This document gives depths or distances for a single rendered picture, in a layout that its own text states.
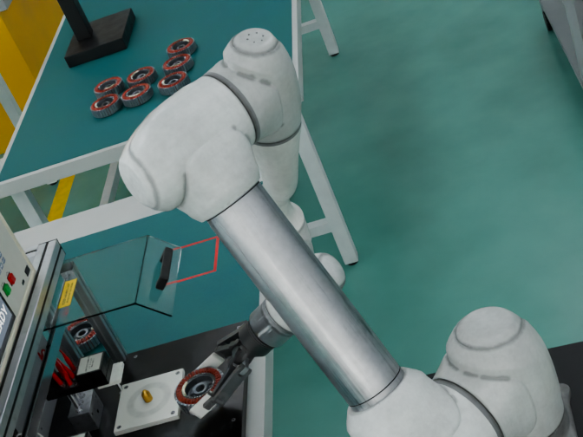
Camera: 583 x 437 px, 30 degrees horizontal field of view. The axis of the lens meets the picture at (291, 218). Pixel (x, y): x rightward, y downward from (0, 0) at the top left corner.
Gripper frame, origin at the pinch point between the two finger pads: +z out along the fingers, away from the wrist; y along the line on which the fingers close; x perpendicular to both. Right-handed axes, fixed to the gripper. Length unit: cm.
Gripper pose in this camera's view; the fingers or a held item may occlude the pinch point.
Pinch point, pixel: (202, 389)
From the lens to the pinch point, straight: 229.7
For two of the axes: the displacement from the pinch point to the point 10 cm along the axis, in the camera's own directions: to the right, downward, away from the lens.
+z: -6.4, 6.4, 4.3
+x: -7.7, -5.4, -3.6
